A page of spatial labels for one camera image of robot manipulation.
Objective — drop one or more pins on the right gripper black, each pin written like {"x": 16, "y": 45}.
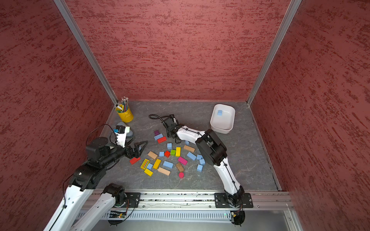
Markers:
{"x": 169, "y": 131}

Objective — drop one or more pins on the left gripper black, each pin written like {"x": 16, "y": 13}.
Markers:
{"x": 137, "y": 153}

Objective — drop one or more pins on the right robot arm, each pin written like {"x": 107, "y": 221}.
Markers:
{"x": 214, "y": 153}

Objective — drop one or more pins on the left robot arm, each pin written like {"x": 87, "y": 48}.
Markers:
{"x": 102, "y": 156}

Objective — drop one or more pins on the red block left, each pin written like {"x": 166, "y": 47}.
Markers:
{"x": 134, "y": 160}

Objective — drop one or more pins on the tan block left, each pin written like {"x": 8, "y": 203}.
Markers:
{"x": 152, "y": 155}

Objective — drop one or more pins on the red long block upper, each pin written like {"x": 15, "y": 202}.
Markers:
{"x": 163, "y": 139}

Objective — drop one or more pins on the striped yellow block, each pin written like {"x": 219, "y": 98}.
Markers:
{"x": 145, "y": 164}

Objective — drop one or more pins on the grey glasses case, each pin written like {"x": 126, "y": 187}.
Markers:
{"x": 130, "y": 132}

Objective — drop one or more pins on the long blue block upper-left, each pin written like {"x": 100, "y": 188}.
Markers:
{"x": 158, "y": 136}

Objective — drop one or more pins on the small blue block bottom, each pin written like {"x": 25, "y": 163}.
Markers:
{"x": 149, "y": 166}

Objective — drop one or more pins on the yellow long block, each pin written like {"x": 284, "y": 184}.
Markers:
{"x": 157, "y": 164}

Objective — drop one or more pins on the tan block right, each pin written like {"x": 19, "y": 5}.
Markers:
{"x": 190, "y": 149}

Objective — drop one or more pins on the yellow upright block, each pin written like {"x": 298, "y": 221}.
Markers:
{"x": 178, "y": 152}

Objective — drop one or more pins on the yellow block bottom left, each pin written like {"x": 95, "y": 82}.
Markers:
{"x": 148, "y": 172}

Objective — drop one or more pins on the magenta block centre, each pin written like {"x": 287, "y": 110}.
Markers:
{"x": 182, "y": 161}

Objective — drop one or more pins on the tan long block bottom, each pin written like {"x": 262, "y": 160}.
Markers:
{"x": 164, "y": 171}

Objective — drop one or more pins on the yellow pencil bucket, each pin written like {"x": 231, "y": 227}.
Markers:
{"x": 125, "y": 116}

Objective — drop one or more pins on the dark wood block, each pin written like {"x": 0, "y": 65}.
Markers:
{"x": 180, "y": 167}

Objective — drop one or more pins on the pencils in bucket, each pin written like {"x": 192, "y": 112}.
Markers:
{"x": 123, "y": 105}

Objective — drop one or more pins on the blue cube right lowest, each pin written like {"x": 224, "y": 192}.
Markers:
{"x": 199, "y": 167}

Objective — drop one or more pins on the white plastic tub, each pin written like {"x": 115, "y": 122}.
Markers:
{"x": 222, "y": 124}

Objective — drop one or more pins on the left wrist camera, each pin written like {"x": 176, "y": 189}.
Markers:
{"x": 120, "y": 133}

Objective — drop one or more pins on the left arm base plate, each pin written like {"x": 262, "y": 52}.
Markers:
{"x": 123, "y": 200}

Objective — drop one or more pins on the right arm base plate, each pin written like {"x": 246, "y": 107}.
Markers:
{"x": 223, "y": 201}

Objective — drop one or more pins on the aluminium front rail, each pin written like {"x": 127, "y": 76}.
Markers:
{"x": 204, "y": 200}

